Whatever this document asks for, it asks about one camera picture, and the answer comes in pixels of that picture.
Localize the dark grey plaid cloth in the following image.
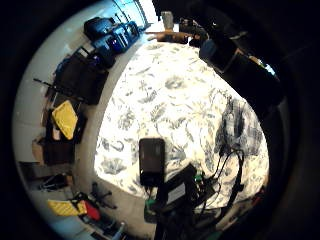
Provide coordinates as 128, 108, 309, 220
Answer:
214, 96, 265, 158

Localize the brown wooden furniture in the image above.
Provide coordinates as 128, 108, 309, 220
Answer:
145, 29, 195, 45

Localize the white blue floral tablecloth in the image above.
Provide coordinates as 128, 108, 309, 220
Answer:
93, 41, 270, 209

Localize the blue black equipment bag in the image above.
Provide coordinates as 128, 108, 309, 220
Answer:
83, 16, 142, 56

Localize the black smartphone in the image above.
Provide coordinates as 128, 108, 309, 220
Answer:
138, 137, 167, 187

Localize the black box with white label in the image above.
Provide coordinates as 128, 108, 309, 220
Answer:
155, 163, 202, 215

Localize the large black case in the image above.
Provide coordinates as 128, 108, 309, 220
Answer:
53, 53, 110, 106

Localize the black rod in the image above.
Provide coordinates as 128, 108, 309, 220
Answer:
32, 77, 86, 102

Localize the black chair base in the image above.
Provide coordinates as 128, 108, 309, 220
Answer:
90, 181, 118, 211

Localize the black crate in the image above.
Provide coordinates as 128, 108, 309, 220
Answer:
44, 109, 88, 167

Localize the red object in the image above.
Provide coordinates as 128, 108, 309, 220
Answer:
83, 199, 102, 222

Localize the brown cardboard box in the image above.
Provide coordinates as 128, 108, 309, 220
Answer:
31, 137, 46, 165

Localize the yellow sheet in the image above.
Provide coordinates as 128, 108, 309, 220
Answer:
46, 198, 88, 217

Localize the black cable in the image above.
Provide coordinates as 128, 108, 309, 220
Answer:
199, 147, 247, 224

